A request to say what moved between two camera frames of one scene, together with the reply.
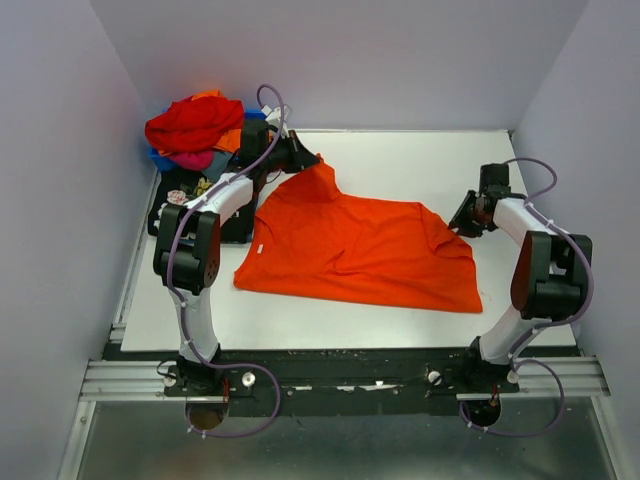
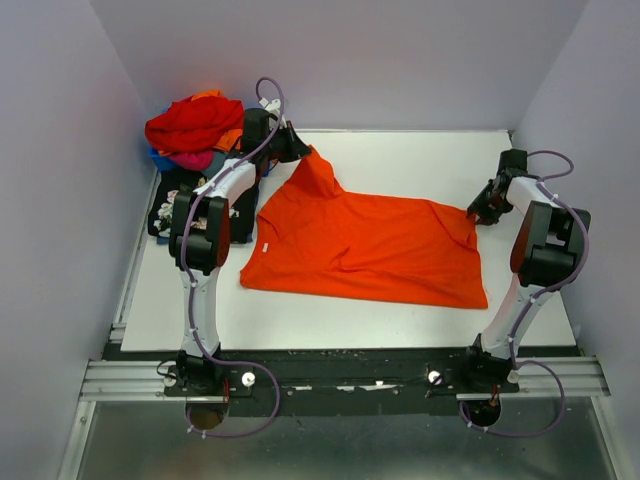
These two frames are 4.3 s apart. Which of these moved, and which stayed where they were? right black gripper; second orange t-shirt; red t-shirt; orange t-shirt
Moved: right black gripper
Stayed: orange t-shirt; second orange t-shirt; red t-shirt
